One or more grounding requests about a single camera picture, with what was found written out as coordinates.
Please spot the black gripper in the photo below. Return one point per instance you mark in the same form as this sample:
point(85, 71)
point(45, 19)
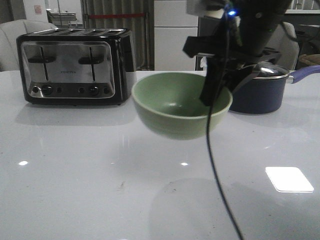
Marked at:
point(246, 43)

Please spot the green bowl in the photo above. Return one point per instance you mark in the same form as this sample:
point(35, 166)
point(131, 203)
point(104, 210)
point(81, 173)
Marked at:
point(169, 105)

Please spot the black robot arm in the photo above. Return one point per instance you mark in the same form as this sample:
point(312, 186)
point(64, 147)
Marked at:
point(236, 11)

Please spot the glass lid with blue knob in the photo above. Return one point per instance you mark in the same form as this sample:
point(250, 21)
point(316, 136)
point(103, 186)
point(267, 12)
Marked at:
point(268, 71)

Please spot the dark blue saucepan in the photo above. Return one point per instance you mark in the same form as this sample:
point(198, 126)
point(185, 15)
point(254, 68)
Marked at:
point(259, 97)

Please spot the grey upholstered chair right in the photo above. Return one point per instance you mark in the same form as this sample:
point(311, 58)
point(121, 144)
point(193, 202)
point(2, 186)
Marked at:
point(289, 49)

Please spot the grey upholstered chair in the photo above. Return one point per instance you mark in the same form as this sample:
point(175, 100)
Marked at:
point(9, 32)
point(289, 49)

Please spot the white refrigerator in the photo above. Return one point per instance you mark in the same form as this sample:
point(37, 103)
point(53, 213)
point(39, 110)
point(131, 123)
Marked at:
point(172, 26)

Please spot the brown sofa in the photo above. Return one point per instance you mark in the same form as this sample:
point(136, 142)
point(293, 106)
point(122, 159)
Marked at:
point(305, 60)

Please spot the grey curtain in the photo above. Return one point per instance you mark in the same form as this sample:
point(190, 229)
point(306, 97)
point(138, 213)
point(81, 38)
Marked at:
point(141, 28)

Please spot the black and chrome toaster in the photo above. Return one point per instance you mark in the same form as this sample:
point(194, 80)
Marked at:
point(79, 67)

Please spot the red barrier belt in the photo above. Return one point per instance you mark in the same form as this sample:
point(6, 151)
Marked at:
point(117, 16)

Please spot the grey upholstered chair left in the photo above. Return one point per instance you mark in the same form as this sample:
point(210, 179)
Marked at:
point(9, 32)

